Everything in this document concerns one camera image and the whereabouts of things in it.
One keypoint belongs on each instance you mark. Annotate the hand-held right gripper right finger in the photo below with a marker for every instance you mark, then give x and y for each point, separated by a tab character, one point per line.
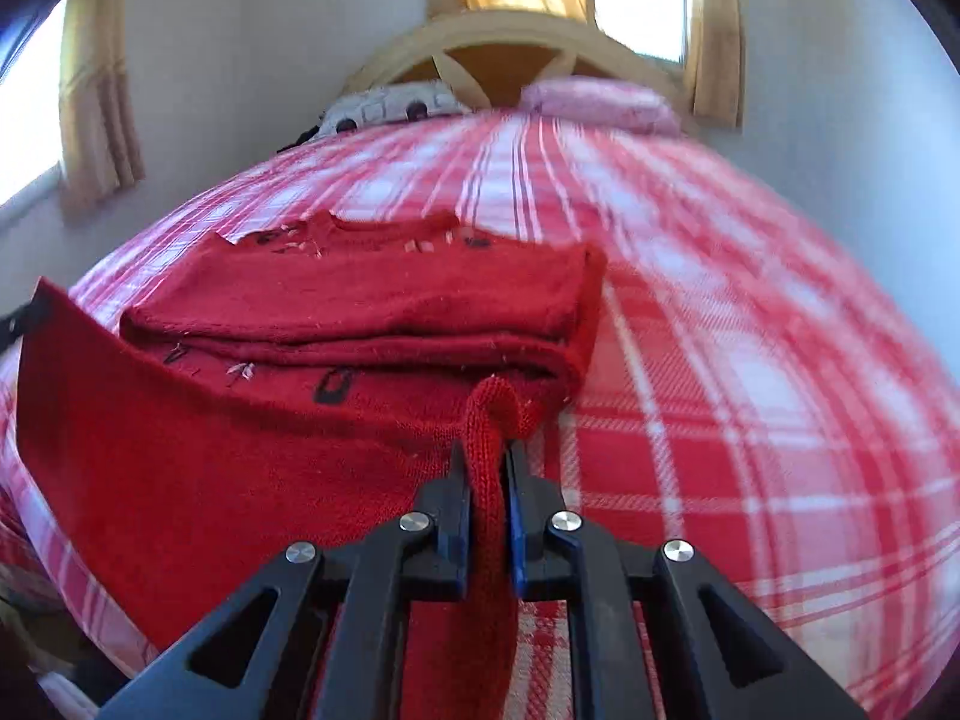
525	532

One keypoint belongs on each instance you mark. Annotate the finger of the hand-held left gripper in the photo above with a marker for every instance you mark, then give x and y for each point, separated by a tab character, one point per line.
16	321

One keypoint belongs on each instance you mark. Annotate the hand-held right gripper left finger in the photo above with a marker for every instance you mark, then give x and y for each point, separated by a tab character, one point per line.
450	532

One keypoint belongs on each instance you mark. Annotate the red knitted sweater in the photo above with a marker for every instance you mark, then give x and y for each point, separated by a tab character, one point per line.
225	465

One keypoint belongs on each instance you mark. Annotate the side window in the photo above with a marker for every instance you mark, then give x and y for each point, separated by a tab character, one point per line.
30	127

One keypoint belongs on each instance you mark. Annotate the red plaid blanket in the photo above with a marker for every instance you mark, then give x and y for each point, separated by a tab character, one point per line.
750	390

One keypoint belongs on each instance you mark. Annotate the dark cloth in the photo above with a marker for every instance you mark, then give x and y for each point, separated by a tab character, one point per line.
304	136

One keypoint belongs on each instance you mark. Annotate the white patterned pillow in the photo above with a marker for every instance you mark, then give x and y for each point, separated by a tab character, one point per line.
382	109

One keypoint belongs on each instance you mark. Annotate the pink pillow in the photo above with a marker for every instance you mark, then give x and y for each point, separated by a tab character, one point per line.
600	101

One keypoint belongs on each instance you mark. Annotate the cream wooden headboard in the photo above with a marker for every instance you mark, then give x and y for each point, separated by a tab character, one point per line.
487	67

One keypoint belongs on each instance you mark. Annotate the window behind headboard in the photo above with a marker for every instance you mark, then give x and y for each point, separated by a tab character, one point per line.
637	0

